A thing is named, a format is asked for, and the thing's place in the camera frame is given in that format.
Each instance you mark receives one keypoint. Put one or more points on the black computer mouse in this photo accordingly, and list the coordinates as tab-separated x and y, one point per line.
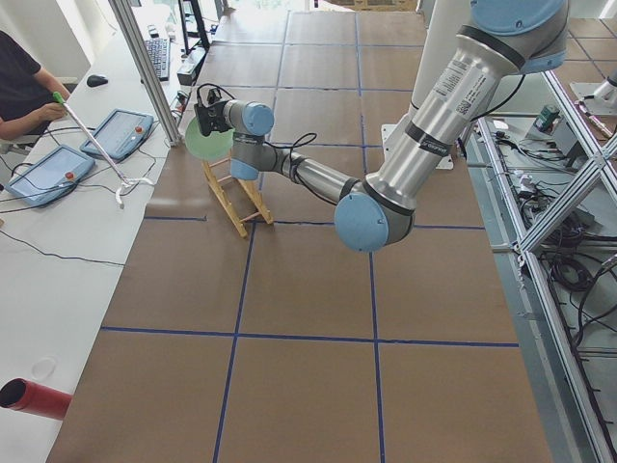
96	80

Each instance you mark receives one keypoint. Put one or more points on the light green ceramic plate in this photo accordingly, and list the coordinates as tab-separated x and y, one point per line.
210	148

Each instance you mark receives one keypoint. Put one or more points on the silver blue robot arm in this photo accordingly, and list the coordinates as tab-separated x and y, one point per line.
499	39

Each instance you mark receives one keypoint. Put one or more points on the black keyboard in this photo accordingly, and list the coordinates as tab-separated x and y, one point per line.
158	50

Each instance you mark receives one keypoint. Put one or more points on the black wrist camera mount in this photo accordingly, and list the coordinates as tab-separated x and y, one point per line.
209	109

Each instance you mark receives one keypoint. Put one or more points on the white reacher stick green handle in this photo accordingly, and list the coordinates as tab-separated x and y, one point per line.
126	182

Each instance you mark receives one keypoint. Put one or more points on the red cylinder tube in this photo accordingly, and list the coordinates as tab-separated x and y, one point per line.
33	398

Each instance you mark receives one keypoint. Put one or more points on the aluminium frame post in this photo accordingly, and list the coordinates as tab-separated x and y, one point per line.
130	29

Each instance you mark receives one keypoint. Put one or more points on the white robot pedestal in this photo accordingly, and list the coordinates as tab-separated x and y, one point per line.
443	18

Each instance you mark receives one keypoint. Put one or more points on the blue teach pendant far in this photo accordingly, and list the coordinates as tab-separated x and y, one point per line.
122	132

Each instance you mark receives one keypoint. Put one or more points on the wooden dish rack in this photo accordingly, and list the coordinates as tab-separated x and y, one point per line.
240	199

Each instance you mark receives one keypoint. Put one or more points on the blue teach pendant near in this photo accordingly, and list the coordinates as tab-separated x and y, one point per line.
52	177

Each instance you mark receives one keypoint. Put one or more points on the seated person in black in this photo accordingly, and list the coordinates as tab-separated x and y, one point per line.
27	88

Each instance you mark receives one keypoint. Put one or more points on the aluminium side frame rail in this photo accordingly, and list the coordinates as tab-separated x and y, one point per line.
545	171

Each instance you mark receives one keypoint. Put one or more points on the blue teach pendant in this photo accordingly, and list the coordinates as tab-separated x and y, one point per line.
52	177
122	132

